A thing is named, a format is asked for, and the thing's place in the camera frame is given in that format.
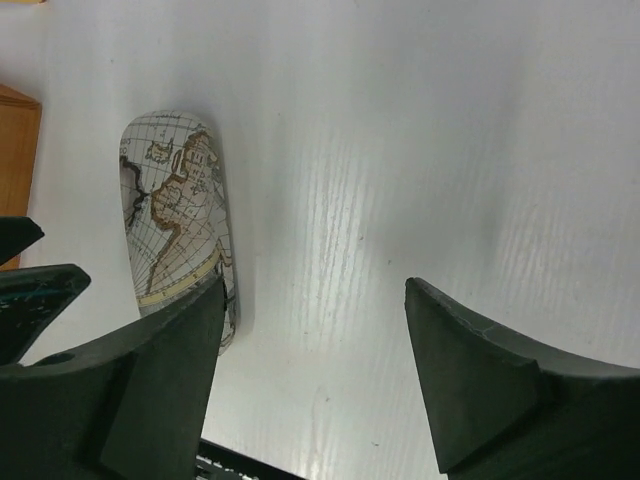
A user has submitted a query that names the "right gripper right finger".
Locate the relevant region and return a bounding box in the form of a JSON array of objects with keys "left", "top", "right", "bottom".
[{"left": 405, "top": 277, "right": 639, "bottom": 479}]

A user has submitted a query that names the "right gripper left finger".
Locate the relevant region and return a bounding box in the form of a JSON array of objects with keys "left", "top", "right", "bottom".
[{"left": 1, "top": 280, "right": 225, "bottom": 479}]

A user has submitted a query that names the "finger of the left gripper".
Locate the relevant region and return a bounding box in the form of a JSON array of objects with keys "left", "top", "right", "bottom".
[
  {"left": 1, "top": 264, "right": 91, "bottom": 365},
  {"left": 0, "top": 216, "right": 44, "bottom": 268}
]

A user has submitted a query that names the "map print glasses case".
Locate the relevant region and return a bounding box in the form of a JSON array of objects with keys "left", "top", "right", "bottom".
[{"left": 119, "top": 110, "right": 238, "bottom": 351}]

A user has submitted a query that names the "orange compartment tray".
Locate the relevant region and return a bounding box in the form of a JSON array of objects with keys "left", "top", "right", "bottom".
[{"left": 0, "top": 82, "right": 42, "bottom": 271}]

